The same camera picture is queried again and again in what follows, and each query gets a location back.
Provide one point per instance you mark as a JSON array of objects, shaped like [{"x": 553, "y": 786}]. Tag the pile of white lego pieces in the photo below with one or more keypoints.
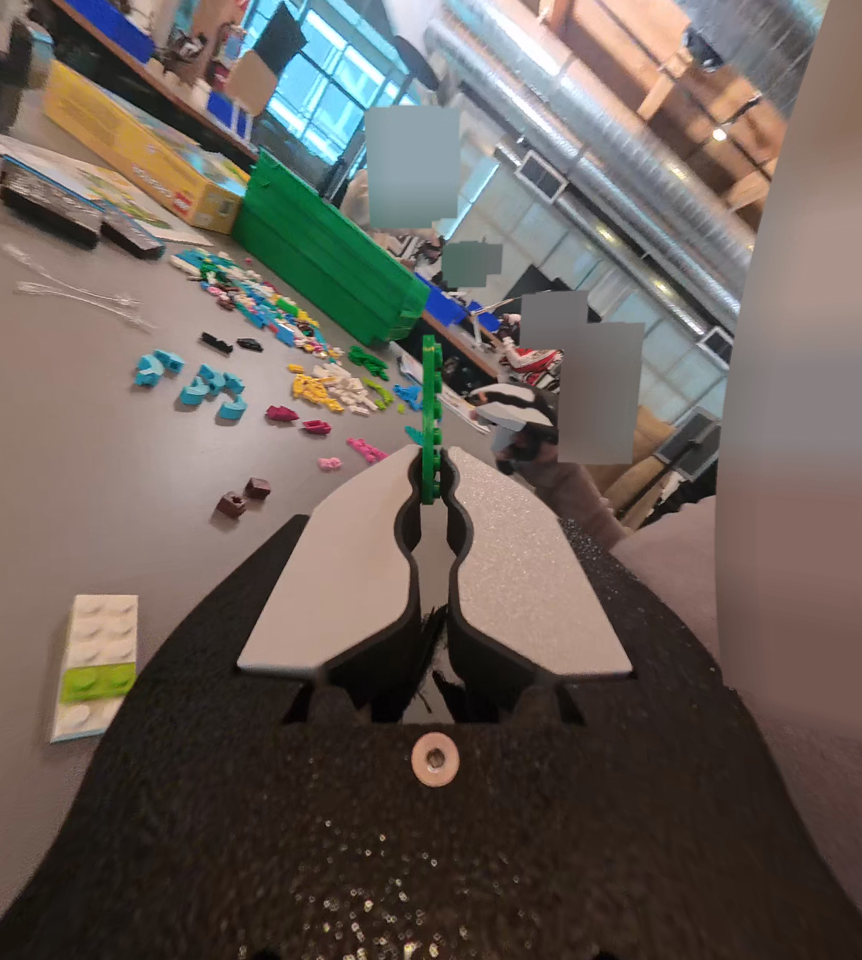
[{"x": 348, "y": 390}]

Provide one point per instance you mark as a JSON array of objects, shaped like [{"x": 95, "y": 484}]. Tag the red and white cloth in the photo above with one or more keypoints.
[{"x": 528, "y": 364}]

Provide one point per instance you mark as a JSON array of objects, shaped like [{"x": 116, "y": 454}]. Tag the bright pink lego cluster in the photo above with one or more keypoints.
[{"x": 365, "y": 448}]

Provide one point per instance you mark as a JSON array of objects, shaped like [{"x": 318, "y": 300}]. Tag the black floor lamp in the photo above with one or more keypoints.
[{"x": 412, "y": 60}]

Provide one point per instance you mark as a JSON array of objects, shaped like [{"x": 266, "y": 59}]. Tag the black panel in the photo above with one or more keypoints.
[{"x": 281, "y": 37}]

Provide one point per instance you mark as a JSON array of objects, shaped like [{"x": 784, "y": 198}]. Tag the stack of green plastic trays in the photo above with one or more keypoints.
[{"x": 326, "y": 247}]

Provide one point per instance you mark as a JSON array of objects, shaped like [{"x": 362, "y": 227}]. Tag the dark brown lego brick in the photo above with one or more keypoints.
[{"x": 231, "y": 505}]

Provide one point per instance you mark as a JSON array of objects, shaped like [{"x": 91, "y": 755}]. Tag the green lego plate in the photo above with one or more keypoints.
[{"x": 431, "y": 420}]

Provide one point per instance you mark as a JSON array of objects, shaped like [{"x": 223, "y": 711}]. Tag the cluster of teal curved bricks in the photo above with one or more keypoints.
[{"x": 205, "y": 382}]

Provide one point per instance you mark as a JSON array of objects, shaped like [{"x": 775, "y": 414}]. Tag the green lego leaf pieces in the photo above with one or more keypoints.
[{"x": 367, "y": 360}]

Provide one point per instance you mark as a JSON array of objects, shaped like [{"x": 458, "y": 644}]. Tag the white and lime lego assembly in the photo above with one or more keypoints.
[{"x": 97, "y": 637}]

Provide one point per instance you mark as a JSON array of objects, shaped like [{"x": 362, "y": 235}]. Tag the magenta lego piece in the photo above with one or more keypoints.
[
  {"x": 281, "y": 414},
  {"x": 317, "y": 427}
]

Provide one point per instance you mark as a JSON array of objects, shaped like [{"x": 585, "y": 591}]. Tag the narrow silver ventilation duct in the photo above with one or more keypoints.
[{"x": 626, "y": 255}]

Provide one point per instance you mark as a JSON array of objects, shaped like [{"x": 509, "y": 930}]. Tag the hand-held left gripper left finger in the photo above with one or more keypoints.
[{"x": 326, "y": 585}]

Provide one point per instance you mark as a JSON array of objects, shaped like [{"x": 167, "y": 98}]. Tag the blue plastic bin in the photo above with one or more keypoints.
[
  {"x": 442, "y": 300},
  {"x": 100, "y": 22}
]

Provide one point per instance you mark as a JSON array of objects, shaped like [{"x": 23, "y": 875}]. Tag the white vent grille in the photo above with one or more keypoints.
[{"x": 541, "y": 175}]

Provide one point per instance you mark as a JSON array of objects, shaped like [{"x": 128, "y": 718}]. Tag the lego instruction booklet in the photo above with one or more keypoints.
[{"x": 138, "y": 202}]

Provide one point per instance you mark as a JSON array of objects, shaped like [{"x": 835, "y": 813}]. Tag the wooden background table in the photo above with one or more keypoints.
[{"x": 205, "y": 112}]

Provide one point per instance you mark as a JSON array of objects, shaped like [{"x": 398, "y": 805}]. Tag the person's right forearm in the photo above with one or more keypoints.
[{"x": 581, "y": 502}]

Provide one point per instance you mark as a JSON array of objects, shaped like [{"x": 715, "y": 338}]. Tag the light pink lego pieces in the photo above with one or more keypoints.
[{"x": 329, "y": 463}]

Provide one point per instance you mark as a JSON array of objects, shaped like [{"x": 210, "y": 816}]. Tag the yellow lego box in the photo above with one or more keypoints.
[{"x": 138, "y": 142}]

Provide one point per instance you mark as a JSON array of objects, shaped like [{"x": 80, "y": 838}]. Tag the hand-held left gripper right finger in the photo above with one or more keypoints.
[{"x": 543, "y": 592}]

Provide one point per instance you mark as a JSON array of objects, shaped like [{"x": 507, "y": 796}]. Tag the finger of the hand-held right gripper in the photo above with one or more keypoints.
[
  {"x": 506, "y": 393},
  {"x": 509, "y": 416}
]

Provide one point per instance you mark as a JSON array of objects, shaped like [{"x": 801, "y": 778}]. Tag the tan cardboard sheet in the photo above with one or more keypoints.
[{"x": 254, "y": 82}]

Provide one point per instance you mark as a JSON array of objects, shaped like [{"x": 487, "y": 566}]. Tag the brown lego plate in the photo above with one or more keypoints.
[{"x": 258, "y": 487}]

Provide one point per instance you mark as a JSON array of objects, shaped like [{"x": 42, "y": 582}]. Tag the wide silver ventilation duct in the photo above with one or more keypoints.
[{"x": 603, "y": 112}]

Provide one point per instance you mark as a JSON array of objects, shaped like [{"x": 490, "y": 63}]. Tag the pile of mixed lego pieces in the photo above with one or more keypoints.
[{"x": 250, "y": 300}]

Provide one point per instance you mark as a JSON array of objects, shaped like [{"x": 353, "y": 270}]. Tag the clear lego stem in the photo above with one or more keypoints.
[
  {"x": 25, "y": 259},
  {"x": 78, "y": 296}
]

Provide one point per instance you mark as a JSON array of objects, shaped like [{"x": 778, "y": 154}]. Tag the black camera battery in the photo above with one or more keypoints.
[
  {"x": 130, "y": 236},
  {"x": 52, "y": 202}
]

